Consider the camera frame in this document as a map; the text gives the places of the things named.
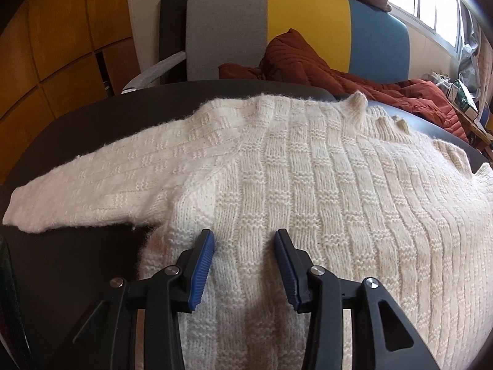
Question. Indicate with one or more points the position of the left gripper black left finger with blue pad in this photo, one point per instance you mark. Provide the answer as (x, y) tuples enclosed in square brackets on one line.
[(105, 336)]

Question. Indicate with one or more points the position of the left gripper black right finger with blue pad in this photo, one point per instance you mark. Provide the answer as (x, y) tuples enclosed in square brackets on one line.
[(382, 336)]

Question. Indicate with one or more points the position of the cream knitted sweater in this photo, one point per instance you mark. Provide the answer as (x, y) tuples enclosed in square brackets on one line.
[(360, 191)]

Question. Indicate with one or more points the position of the cluttered wooden side shelf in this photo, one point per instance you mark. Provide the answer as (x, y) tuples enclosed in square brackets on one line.
[(464, 106)]

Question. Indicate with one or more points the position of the rust red quilted jacket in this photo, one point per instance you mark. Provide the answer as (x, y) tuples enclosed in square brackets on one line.
[(289, 58)]

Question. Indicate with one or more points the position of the orange wooden cabinet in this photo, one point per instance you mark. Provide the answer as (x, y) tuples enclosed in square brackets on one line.
[(58, 56)]

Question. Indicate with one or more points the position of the black rolled mat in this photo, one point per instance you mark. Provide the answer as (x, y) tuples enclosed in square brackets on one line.
[(172, 27)]

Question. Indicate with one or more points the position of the grey yellow blue sofa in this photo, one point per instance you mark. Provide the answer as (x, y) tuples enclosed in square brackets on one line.
[(349, 35)]

